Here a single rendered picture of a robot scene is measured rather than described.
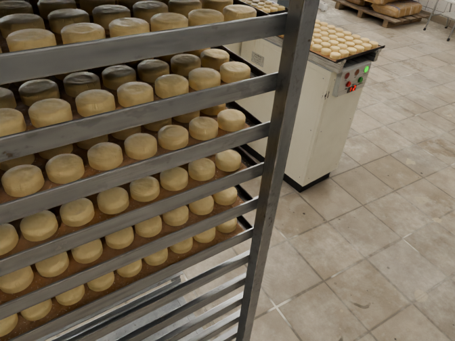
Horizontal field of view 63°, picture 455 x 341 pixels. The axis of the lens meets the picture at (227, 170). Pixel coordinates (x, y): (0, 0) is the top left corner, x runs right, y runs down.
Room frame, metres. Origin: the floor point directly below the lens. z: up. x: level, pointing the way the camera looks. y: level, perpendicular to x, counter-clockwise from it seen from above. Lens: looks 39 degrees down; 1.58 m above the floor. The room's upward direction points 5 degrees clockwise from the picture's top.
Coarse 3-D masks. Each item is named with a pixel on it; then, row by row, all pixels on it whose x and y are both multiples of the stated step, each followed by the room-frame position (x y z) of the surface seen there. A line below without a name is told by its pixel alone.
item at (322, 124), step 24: (264, 48) 2.12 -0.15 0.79; (312, 72) 1.84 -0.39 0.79; (264, 96) 2.08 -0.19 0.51; (312, 96) 1.81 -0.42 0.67; (264, 120) 2.06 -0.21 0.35; (312, 120) 1.78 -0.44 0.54; (336, 120) 1.85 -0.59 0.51; (264, 144) 2.03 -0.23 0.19; (312, 144) 1.76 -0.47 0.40; (336, 144) 1.90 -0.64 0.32; (288, 168) 1.85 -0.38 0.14; (312, 168) 1.78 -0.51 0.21; (336, 168) 1.96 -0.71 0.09
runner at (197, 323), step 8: (240, 296) 0.58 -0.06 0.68; (224, 304) 0.55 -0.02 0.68; (232, 304) 0.54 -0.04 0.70; (208, 312) 0.52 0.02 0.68; (216, 312) 0.51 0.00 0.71; (224, 312) 0.52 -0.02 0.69; (192, 320) 0.50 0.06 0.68; (200, 320) 0.49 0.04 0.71; (208, 320) 0.50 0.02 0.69; (176, 328) 0.47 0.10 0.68; (184, 328) 0.48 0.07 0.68; (192, 328) 0.47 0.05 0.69; (168, 336) 0.45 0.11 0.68; (176, 336) 0.44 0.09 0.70; (184, 336) 0.46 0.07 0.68
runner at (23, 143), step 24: (192, 96) 0.47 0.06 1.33; (216, 96) 0.49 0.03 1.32; (240, 96) 0.52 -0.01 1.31; (72, 120) 0.37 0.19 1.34; (96, 120) 0.39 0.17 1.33; (120, 120) 0.41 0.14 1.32; (144, 120) 0.42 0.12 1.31; (0, 144) 0.33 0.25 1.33; (24, 144) 0.34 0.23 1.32; (48, 144) 0.35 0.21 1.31
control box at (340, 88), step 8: (360, 64) 1.87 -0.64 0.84; (368, 64) 1.90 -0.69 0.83; (344, 72) 1.77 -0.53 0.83; (352, 72) 1.81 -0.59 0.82; (360, 72) 1.86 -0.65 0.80; (336, 80) 1.78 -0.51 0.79; (344, 80) 1.78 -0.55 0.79; (352, 80) 1.83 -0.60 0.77; (336, 88) 1.77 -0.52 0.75; (344, 88) 1.79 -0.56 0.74; (352, 88) 1.84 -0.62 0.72; (336, 96) 1.76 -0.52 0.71
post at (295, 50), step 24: (312, 0) 0.54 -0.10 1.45; (288, 24) 0.55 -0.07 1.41; (312, 24) 0.55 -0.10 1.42; (288, 48) 0.54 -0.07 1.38; (288, 72) 0.54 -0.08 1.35; (288, 96) 0.53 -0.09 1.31; (288, 120) 0.54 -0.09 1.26; (288, 144) 0.55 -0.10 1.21; (264, 168) 0.55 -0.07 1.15; (264, 192) 0.54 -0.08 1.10; (264, 216) 0.53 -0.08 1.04; (264, 240) 0.54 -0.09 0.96; (264, 264) 0.55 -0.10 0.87; (240, 312) 0.55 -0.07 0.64; (240, 336) 0.54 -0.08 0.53
